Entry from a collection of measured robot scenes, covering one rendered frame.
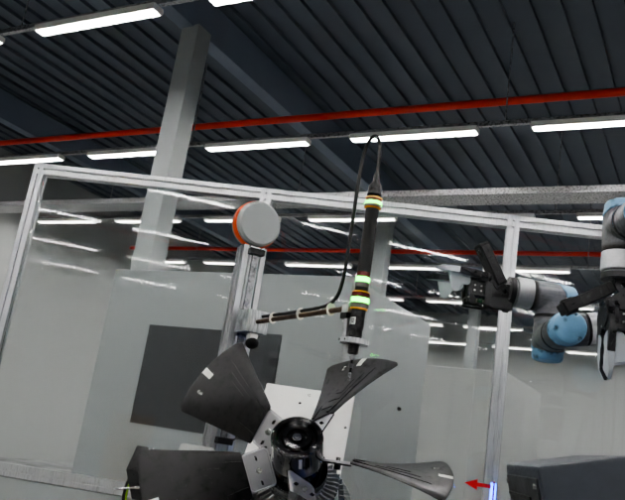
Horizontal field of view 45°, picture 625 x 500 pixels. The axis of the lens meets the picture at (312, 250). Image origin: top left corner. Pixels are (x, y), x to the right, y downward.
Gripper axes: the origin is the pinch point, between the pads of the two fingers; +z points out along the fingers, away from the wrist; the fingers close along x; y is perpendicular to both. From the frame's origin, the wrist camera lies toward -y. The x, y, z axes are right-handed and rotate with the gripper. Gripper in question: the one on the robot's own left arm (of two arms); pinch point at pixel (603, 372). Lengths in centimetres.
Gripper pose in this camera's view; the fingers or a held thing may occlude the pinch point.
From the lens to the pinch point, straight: 159.5
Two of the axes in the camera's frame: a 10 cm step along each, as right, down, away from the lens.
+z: -1.5, 9.6, -2.5
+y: 9.8, 1.2, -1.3
